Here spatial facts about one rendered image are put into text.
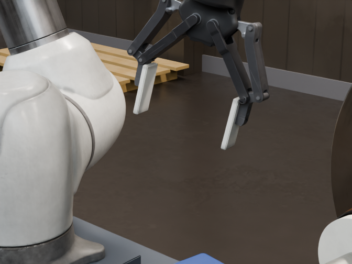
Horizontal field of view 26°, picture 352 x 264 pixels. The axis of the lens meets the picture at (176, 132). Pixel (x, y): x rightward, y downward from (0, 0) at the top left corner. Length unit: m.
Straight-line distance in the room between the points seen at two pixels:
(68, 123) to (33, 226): 0.15
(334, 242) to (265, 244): 2.41
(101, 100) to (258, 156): 2.68
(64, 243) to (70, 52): 0.30
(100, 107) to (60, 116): 0.16
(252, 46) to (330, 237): 0.43
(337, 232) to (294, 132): 3.69
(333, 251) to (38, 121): 0.56
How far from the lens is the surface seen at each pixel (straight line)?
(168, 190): 3.42
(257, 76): 0.95
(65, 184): 1.07
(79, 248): 1.13
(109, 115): 1.22
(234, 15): 0.96
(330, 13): 4.84
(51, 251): 1.09
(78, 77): 1.19
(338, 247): 0.56
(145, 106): 1.05
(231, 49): 0.97
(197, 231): 3.04
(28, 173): 1.03
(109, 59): 5.35
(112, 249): 1.17
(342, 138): 0.74
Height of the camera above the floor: 1.34
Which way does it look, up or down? 19 degrees down
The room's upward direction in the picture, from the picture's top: straight up
